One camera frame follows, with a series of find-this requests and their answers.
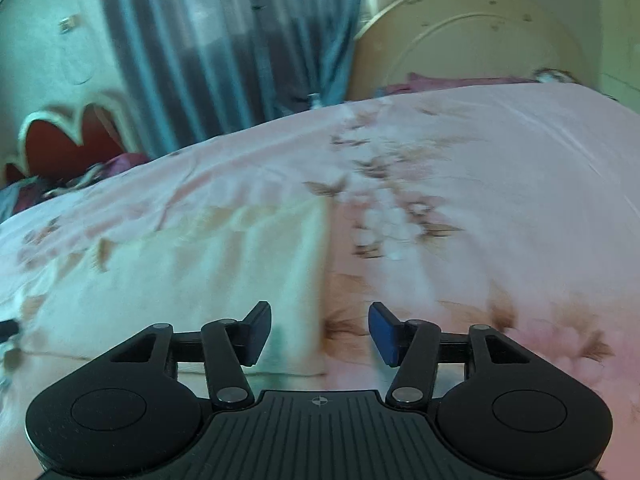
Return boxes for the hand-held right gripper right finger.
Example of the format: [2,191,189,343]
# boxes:
[367,302,533,407]

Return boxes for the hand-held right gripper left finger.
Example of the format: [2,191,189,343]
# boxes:
[107,301,273,408]

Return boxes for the cream knit sweater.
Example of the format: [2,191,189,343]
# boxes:
[30,200,331,378]

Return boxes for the pile of dark clothes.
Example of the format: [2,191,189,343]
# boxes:
[0,152,151,216]

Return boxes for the red heart-shaped headboard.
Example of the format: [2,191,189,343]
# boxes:
[2,90,143,186]

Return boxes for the pink floral bed sheet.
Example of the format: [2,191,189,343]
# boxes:
[0,82,640,480]

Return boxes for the pink pillow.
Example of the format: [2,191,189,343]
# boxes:
[380,71,551,96]

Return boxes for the cream round bed board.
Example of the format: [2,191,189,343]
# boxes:
[347,0,598,101]

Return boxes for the blue curtain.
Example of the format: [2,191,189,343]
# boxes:
[95,0,368,146]

